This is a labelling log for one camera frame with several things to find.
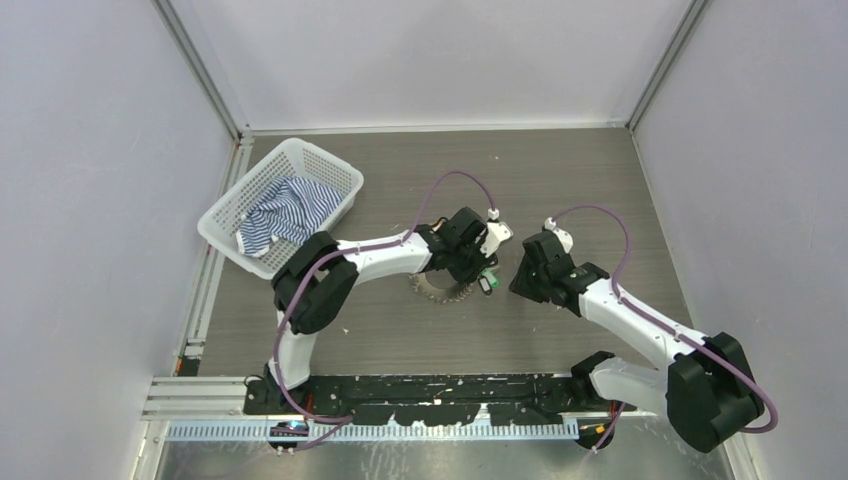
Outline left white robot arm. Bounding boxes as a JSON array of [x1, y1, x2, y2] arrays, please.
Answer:
[[268, 207, 513, 414]]

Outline large metal keyring disc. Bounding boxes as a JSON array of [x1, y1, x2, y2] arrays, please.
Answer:
[[408, 273, 474, 304]]

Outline white slotted cable duct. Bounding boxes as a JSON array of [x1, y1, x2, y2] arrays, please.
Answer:
[[165, 419, 579, 442]]

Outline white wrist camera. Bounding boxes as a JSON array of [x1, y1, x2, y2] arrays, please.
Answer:
[[480, 208, 514, 258], [543, 217, 574, 254]]

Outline white plastic mesh basket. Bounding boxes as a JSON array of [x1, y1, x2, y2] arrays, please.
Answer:
[[197, 138, 364, 280]]

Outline blue white striped cloth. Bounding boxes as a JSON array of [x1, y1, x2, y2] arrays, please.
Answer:
[[236, 176, 344, 258]]

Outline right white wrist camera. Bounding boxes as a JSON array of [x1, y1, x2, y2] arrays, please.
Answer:
[[543, 217, 574, 254]]

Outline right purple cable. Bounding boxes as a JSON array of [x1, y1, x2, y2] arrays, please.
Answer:
[[544, 204, 780, 435]]

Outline purple cable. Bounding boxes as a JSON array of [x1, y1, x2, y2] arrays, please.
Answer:
[[271, 170, 499, 425], [544, 204, 780, 435]]

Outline black key tag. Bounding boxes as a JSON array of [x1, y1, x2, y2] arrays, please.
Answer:
[[478, 277, 493, 296]]

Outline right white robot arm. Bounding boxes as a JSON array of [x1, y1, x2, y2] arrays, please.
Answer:
[[510, 229, 766, 453]]

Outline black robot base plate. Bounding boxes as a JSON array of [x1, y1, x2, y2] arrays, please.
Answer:
[[243, 373, 620, 427]]

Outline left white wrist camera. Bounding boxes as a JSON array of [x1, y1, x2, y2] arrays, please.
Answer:
[[480, 208, 514, 258]]

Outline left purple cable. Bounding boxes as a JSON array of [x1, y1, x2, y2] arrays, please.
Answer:
[[271, 170, 499, 425]]

